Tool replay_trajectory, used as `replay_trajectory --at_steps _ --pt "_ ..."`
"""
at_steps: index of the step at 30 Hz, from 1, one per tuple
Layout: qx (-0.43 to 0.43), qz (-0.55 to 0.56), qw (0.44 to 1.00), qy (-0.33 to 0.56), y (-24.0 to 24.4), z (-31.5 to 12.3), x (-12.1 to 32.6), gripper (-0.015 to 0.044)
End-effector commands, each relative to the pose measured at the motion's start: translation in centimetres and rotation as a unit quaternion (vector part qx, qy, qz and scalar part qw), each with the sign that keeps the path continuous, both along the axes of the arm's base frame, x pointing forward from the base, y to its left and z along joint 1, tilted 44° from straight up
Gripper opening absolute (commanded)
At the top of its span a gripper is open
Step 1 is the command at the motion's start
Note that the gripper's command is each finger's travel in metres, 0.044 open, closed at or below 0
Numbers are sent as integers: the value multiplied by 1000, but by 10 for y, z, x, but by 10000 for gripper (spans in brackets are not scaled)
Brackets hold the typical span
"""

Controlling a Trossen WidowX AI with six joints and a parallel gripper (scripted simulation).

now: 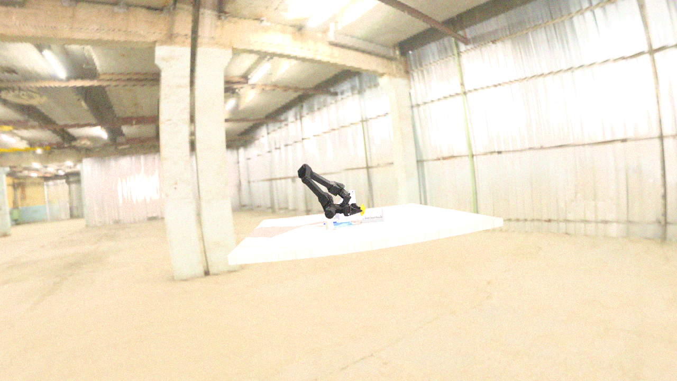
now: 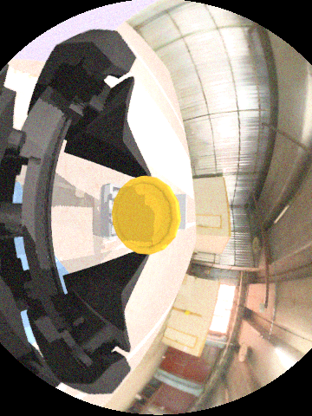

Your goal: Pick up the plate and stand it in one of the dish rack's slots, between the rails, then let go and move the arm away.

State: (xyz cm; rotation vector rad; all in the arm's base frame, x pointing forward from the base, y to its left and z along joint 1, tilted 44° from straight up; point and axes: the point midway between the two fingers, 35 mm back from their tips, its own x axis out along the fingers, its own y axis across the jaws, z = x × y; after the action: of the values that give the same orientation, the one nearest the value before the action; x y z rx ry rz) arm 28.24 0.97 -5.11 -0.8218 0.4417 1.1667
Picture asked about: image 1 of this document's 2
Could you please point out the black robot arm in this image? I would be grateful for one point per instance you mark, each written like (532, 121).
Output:
(307, 176)

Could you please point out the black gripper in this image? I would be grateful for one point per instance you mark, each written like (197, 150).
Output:
(349, 209)

